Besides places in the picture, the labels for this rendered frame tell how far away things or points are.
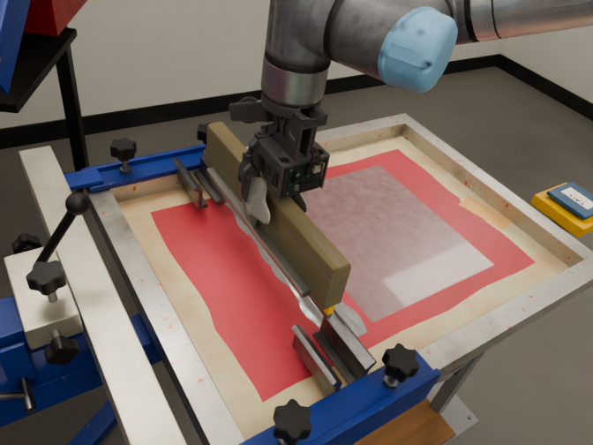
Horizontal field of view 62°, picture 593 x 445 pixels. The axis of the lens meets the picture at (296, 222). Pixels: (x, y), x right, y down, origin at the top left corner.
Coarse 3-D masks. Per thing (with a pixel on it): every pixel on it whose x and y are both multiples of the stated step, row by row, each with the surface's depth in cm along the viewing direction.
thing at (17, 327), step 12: (0, 300) 60; (12, 300) 60; (0, 312) 58; (12, 312) 59; (0, 324) 57; (12, 324) 57; (0, 336) 56; (12, 336) 57; (24, 336) 58; (72, 336) 62; (36, 348) 60
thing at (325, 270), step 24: (216, 144) 77; (240, 144) 75; (216, 168) 80; (288, 216) 64; (288, 240) 65; (312, 240) 61; (312, 264) 61; (336, 264) 58; (312, 288) 63; (336, 288) 61
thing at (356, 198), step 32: (384, 160) 113; (320, 192) 100; (352, 192) 101; (384, 192) 103; (416, 192) 105; (448, 192) 107; (160, 224) 86; (192, 224) 87; (224, 224) 88; (320, 224) 92; (352, 224) 94; (384, 224) 95; (192, 256) 81; (224, 256) 83; (256, 256) 84
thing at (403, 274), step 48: (384, 240) 92; (432, 240) 94; (480, 240) 96; (240, 288) 78; (288, 288) 79; (384, 288) 83; (432, 288) 84; (480, 288) 86; (240, 336) 71; (288, 336) 72; (384, 336) 75; (288, 384) 67
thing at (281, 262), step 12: (216, 180) 78; (228, 192) 76; (240, 204) 75; (240, 216) 74; (252, 228) 71; (264, 240) 69; (276, 252) 68; (276, 264) 67; (288, 264) 66; (288, 276) 65; (300, 276) 65; (300, 288) 63
